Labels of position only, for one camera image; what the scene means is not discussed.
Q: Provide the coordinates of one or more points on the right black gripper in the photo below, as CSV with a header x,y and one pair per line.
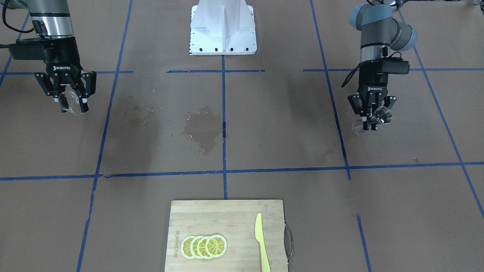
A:
x,y
65,69

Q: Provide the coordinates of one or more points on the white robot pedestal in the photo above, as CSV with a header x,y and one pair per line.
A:
x,y
222,27

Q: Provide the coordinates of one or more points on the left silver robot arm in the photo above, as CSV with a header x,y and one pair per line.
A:
x,y
383,39

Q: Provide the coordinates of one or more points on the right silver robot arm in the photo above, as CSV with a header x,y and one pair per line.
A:
x,y
50,19

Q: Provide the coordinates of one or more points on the yellow plastic knife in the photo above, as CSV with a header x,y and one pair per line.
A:
x,y
259,235

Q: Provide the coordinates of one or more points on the lemon slice two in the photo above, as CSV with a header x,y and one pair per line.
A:
x,y
202,248

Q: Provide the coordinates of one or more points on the wooden cutting board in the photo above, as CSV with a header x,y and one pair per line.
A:
x,y
233,219

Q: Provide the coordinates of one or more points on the steel double jigger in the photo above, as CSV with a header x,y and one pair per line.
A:
x,y
382,115

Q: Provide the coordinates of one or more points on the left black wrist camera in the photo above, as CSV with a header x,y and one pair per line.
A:
x,y
394,65

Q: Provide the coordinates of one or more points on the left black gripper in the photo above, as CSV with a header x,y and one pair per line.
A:
x,y
372,90

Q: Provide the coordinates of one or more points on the clear glass cup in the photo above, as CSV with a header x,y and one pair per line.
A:
x,y
68,101

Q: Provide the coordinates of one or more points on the lemon slice four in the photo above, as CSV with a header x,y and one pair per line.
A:
x,y
186,249

